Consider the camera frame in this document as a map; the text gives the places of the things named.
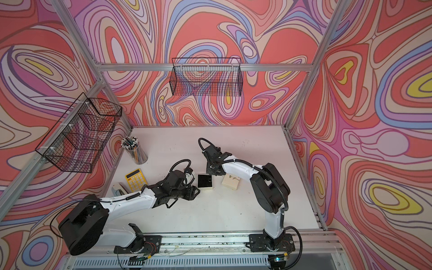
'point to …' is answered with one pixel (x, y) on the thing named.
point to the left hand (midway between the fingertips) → (199, 192)
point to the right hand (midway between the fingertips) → (214, 174)
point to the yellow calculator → (136, 180)
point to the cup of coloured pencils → (134, 149)
